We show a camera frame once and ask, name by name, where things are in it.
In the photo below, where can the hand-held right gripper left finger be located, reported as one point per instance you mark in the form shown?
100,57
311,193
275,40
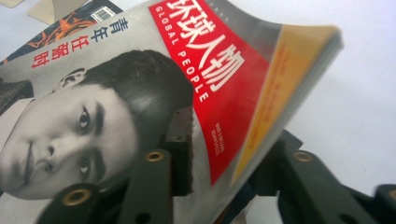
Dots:
182,161

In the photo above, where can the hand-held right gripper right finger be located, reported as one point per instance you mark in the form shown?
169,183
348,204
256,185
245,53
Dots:
267,177

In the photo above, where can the grey portrait magazine red banner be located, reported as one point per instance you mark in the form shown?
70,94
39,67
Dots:
124,93

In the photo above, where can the dark blue lava-pattern magazine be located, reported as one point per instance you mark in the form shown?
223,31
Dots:
68,26

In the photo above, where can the clear acrylic magazine rack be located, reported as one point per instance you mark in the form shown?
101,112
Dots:
56,11

